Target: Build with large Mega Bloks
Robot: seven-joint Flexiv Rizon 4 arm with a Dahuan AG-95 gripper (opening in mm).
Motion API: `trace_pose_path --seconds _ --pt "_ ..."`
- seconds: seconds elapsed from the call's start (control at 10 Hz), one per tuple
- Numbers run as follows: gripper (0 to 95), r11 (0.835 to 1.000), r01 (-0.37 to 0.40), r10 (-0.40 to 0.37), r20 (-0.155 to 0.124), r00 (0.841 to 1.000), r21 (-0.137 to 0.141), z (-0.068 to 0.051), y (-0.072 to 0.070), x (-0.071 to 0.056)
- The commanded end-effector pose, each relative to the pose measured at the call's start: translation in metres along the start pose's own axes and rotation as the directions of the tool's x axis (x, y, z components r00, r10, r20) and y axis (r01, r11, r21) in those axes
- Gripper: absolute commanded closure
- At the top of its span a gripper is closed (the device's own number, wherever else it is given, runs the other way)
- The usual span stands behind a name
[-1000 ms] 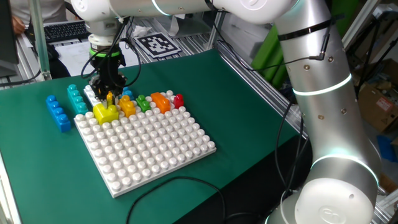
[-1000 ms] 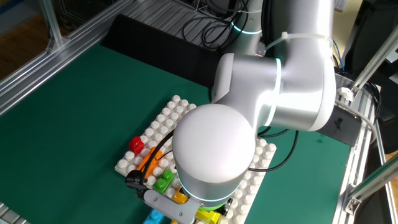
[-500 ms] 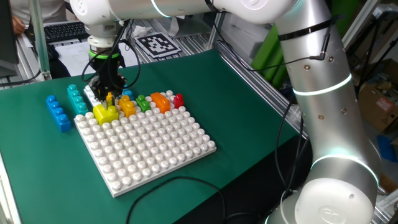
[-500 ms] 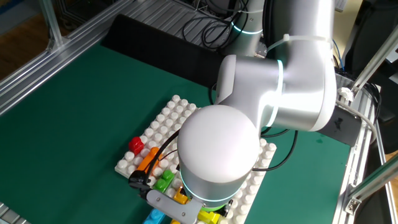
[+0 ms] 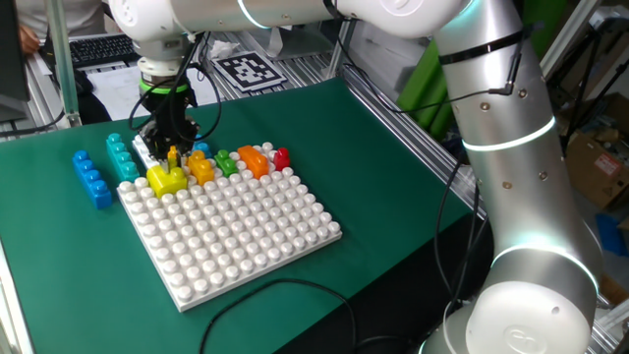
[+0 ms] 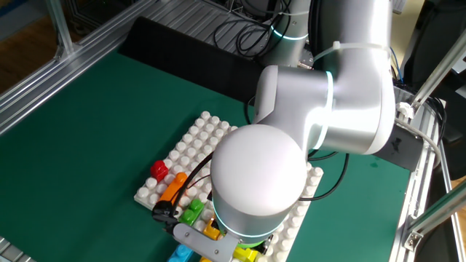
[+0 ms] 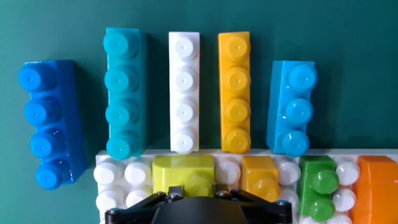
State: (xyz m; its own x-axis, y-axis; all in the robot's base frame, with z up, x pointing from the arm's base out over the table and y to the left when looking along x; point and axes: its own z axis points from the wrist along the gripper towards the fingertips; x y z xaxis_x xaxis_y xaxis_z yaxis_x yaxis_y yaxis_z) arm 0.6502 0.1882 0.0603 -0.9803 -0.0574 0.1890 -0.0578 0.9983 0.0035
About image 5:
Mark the blue four-stud block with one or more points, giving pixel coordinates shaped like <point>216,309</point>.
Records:
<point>92,182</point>

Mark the person's hand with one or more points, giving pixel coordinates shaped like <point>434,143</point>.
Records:
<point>28,39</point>

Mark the person in white shirt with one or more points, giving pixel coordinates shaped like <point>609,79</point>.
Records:
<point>69,15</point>

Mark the small red block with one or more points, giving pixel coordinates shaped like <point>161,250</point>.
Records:
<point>281,159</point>

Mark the brown cardboard box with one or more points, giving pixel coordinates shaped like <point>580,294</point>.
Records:
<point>597,169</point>

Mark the black computer mouse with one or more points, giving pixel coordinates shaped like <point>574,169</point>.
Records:
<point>83,83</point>

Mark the aluminium frame post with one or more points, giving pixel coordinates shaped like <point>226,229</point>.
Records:
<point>340,49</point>
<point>64,64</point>

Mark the orange curved block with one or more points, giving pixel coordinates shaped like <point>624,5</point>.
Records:
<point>253,161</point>

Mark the white studded baseplate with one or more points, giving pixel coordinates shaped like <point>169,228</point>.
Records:
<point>231,236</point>

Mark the white printed paper sheet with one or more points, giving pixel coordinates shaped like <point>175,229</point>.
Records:
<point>115,93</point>

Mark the teal four-stud block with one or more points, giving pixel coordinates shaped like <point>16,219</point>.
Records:
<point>122,159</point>

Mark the blue three-stud block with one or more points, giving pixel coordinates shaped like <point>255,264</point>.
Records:
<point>202,149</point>

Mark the crumpled white tissue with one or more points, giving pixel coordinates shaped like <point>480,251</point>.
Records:
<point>223,49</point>

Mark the green table mat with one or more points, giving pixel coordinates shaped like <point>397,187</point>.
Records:
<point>74,265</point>

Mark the black tripod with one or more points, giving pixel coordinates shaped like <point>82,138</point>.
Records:
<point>589,83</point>

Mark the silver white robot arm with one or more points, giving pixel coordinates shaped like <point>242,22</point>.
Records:
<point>521,172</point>

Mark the orange-yellow two-stud block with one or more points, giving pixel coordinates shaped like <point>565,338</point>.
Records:
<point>201,168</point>

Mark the green two-stud block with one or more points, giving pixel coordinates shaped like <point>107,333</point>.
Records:
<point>226,163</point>

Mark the black keyboard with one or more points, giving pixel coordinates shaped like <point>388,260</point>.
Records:
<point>98,49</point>

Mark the black white fiducial marker board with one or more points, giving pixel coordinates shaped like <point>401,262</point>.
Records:
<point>248,71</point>

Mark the black desk pad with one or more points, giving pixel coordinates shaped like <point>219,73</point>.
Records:
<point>93,110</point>

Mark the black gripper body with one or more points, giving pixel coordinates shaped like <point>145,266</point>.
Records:
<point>169,110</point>

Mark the dark monitor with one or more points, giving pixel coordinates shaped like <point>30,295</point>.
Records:
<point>12,49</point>

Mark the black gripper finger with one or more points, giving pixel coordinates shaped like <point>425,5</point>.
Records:
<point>184,137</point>
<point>152,140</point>

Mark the lime yellow sloped block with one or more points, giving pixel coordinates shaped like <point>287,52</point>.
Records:
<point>166,182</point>

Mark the white four-stud block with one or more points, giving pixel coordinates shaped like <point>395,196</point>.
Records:
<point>141,150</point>

